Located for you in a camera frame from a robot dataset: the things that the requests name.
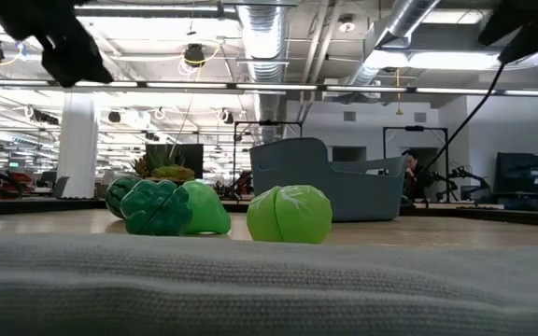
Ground light green toy cabbage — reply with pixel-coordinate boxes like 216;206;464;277
246;184;333;245

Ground black wide background monitor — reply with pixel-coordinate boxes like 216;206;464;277
495;151;538;198

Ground long ceiling light bar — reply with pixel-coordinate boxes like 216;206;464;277
0;77;538;98

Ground person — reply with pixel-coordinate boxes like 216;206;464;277
400;148;433;203

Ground white building column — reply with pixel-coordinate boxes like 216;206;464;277
56;91;101;200

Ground light green toy pepper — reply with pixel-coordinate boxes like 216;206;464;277
180;180;233;235

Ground black power cable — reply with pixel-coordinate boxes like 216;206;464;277
416;62;506;178

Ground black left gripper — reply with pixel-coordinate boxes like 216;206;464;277
0;0;114;89

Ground large silver air duct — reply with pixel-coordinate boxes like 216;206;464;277
236;0;290;144

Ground slanted silver air duct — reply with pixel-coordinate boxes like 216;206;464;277
343;0;441;94

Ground dark green toy broccoli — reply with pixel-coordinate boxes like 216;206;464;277
120;179;194;236

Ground grey folded cloth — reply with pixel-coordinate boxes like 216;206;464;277
0;231;538;336

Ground red background equipment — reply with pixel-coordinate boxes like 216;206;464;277
231;170;254;200

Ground black metal frame stand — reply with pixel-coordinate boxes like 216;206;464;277
233;119;304;188
382;124;450;203

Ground toy watermelon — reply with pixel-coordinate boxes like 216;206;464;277
105;175;142;220

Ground potted succulent plant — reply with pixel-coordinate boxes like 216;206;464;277
131;147;197;184

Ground teal plastic bin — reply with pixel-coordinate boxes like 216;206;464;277
248;136;408;222

